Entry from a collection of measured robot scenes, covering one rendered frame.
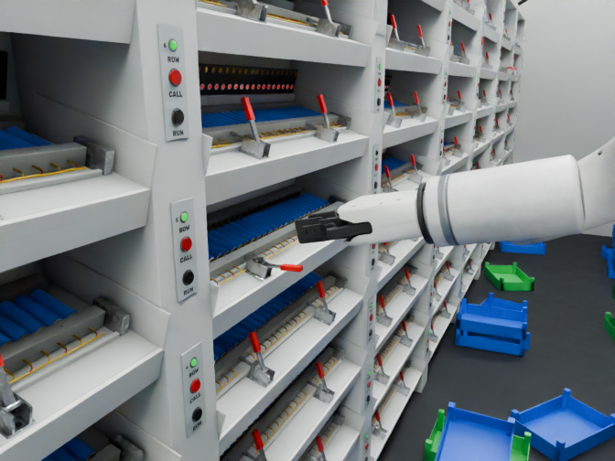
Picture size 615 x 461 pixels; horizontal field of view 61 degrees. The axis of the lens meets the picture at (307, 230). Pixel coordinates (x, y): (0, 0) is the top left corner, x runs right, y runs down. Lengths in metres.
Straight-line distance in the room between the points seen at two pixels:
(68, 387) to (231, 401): 0.35
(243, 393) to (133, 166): 0.45
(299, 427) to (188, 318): 0.53
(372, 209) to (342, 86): 0.65
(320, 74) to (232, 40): 0.53
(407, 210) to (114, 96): 0.34
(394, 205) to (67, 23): 0.37
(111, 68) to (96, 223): 0.17
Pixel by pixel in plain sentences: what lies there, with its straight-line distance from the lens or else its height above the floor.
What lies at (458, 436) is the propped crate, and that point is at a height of 0.10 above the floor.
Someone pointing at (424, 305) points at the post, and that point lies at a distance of 2.04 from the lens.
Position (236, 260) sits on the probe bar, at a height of 0.90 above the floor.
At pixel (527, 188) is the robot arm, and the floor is 1.07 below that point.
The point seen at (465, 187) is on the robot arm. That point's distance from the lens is 0.60.
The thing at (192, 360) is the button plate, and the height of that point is 0.83.
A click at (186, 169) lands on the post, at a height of 1.07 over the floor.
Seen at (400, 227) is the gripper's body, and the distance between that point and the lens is 0.60.
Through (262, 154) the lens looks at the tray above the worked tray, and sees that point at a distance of 0.79.
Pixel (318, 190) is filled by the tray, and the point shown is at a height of 0.93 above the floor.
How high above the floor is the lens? 1.17
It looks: 15 degrees down
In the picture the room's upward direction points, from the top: straight up
